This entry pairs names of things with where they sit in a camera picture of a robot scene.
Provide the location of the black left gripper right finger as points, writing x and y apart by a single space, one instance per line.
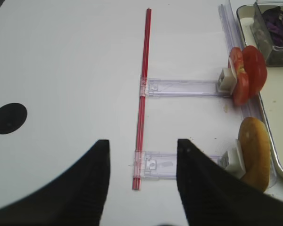
212 197

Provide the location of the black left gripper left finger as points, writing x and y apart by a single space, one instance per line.
75 198

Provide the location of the white pusher behind tomato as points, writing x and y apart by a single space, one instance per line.
227 79

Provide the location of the clear track behind tomato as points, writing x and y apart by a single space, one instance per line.
151 87

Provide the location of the tomato slices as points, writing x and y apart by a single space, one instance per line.
251 72

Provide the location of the white pusher behind bun half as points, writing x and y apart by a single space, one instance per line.
232 160

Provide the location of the upright bun half left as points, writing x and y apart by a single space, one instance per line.
255 146

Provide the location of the clear track behind bun half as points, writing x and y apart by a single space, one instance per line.
154 165

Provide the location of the left red rod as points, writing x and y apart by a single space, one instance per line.
136 183

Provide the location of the black round table hole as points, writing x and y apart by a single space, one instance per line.
12 117

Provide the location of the metal serving tray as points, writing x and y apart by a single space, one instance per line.
271 95

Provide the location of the clear plastic container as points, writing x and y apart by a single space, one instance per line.
273 54

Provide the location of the purple cabbage shreds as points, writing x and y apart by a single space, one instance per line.
273 19

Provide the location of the left clear long rail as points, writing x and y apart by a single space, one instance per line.
229 26

